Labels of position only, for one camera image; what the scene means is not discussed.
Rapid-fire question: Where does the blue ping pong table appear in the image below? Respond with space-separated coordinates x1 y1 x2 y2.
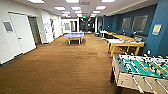
63 31 85 45

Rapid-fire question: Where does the round grey bin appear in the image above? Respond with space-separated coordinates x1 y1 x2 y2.
94 32 101 38

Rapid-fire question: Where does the small white table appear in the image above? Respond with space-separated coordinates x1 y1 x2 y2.
99 29 108 38

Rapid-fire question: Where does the rectangular ceiling light panel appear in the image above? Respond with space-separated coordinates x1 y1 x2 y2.
92 10 101 15
27 0 46 4
95 5 107 11
65 0 80 4
70 6 82 11
53 6 67 11
74 10 83 15
61 11 71 15
100 0 116 4

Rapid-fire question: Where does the dark hallway door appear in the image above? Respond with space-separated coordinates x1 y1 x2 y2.
49 18 56 38

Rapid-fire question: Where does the yellow air hockey table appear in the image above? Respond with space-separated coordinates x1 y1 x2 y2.
105 38 146 58

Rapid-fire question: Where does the interior glass window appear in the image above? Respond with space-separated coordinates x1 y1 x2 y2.
132 14 149 33
121 16 133 32

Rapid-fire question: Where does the grey elevator door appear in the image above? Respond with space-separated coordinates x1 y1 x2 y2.
28 16 43 46

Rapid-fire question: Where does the green foosball table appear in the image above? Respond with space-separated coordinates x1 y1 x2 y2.
109 53 168 94

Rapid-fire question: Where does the white door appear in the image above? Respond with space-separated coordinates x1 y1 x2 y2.
8 12 37 54

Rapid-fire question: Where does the framed yellow wall plaque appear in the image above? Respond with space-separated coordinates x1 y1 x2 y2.
152 23 163 36

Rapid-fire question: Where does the grey wall sign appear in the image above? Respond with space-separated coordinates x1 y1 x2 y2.
2 20 14 33

